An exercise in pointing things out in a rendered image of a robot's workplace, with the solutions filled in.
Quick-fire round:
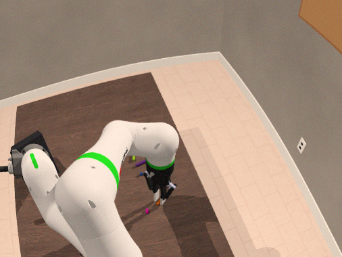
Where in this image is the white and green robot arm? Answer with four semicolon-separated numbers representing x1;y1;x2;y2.
0;120;179;257

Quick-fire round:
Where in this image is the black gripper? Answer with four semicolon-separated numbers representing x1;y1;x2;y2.
143;171;177;205

